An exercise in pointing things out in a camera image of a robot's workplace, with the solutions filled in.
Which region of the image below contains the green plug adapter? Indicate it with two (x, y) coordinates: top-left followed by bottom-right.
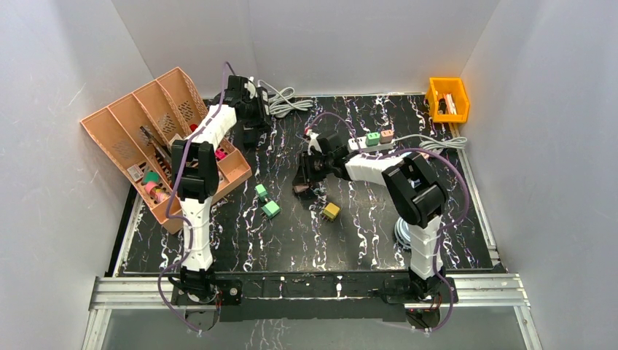
(262, 201), (281, 219)
(255, 184), (269, 203)

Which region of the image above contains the orange storage bin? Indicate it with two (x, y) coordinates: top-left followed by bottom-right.
(425, 77), (470, 124)

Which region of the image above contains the white power strip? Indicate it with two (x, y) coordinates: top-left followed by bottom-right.
(348, 136), (395, 152)

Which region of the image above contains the pink plug adapter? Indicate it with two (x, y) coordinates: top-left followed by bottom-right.
(292, 184), (313, 198)

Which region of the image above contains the green plug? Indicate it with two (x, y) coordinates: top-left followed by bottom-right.
(365, 132), (380, 147)

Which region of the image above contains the grey cable of black strip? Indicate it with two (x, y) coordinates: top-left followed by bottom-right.
(258, 79), (315, 120)

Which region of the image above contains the grey cable bundle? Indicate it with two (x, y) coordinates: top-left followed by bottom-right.
(393, 133), (469, 158)

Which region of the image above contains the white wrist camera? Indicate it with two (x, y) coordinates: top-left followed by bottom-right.
(303, 128), (322, 155)
(245, 77), (257, 100)

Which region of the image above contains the pink plug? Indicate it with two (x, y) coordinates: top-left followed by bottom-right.
(379, 129), (394, 144)

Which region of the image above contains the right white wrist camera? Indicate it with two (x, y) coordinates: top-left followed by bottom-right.
(303, 128), (322, 155)

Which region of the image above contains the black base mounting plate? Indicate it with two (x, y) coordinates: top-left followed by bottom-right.
(164, 271), (459, 329)

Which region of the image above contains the magenta item in tray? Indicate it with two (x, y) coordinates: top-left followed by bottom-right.
(215, 149), (228, 161)

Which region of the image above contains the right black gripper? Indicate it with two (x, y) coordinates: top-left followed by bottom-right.
(292, 150), (333, 185)

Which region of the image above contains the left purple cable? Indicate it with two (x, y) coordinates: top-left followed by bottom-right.
(157, 61), (238, 334)

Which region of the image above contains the coiled light blue cable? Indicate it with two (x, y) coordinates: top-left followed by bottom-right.
(394, 217), (414, 251)

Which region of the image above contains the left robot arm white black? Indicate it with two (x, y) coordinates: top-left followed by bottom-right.
(171, 75), (270, 303)

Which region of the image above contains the pink file rack organizer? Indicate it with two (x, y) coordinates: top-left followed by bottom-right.
(80, 67), (207, 217)

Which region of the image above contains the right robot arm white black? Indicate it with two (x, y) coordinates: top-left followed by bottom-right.
(292, 131), (448, 302)

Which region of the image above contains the yellow plug adapter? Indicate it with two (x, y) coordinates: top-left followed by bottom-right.
(322, 202), (340, 222)

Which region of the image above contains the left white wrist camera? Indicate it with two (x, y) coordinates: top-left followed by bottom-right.
(245, 77), (257, 100)

